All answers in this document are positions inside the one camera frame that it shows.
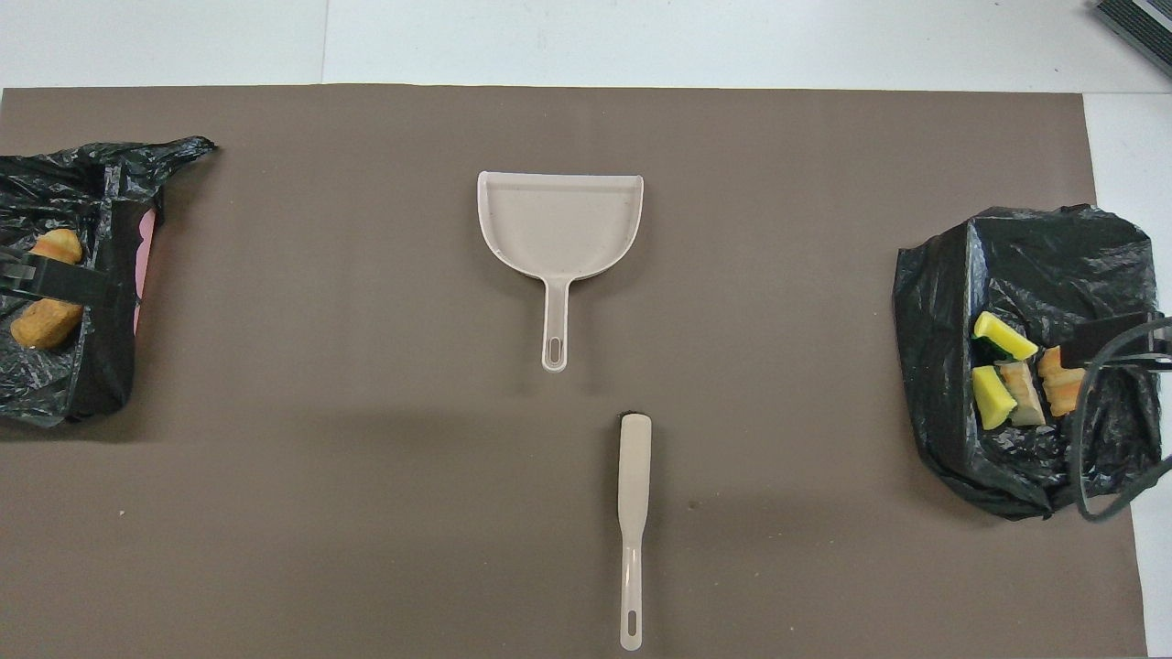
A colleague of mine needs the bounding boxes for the beige plastic dustpan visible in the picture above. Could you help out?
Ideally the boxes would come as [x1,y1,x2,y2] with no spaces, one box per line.
[476,170,645,373]

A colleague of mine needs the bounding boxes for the orange striped sponge piece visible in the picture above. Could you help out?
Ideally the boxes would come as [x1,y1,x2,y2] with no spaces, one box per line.
[1037,345,1089,418]

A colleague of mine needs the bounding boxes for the brown cork-like sponge roll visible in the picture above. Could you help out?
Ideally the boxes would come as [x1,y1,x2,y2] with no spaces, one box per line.
[10,298,86,351]

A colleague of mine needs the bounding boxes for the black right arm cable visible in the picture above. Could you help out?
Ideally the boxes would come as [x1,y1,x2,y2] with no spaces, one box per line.
[1069,316,1172,524]

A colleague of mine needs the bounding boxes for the green and yellow sponge piece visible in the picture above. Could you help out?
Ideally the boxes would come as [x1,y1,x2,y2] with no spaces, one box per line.
[971,311,1041,363]

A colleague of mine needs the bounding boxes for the pink plastic bin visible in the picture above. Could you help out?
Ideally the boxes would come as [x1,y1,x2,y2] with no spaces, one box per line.
[136,209,158,335]

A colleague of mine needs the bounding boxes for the right black garbage bag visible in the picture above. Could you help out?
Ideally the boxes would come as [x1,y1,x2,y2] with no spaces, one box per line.
[0,135,219,429]

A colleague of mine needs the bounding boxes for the pale beige sponge chunk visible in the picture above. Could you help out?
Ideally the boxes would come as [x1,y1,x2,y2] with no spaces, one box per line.
[998,361,1047,428]

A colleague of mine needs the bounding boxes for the grey striped panel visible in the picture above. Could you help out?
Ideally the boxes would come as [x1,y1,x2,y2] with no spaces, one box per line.
[1090,0,1172,53]

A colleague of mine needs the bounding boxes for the black garbage bag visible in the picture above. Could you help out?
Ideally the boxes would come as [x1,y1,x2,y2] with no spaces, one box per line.
[893,203,1163,523]
[0,135,219,429]

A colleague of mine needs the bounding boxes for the large brown table mat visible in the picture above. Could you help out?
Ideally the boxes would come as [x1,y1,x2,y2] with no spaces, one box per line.
[0,85,1148,659]

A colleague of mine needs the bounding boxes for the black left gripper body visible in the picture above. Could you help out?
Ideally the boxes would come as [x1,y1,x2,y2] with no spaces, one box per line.
[0,245,122,308]

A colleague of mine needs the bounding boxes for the beige hand brush black bristles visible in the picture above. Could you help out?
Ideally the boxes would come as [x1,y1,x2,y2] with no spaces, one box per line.
[617,412,654,653]

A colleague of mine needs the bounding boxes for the left black garbage bag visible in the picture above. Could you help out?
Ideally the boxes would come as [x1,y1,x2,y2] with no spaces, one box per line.
[893,203,1163,523]

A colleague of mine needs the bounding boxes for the small yellow sponge wedge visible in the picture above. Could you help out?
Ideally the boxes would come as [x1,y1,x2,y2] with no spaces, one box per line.
[971,365,1018,431]

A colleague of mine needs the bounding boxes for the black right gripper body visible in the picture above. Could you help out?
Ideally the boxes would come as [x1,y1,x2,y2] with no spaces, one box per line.
[1060,312,1172,370]

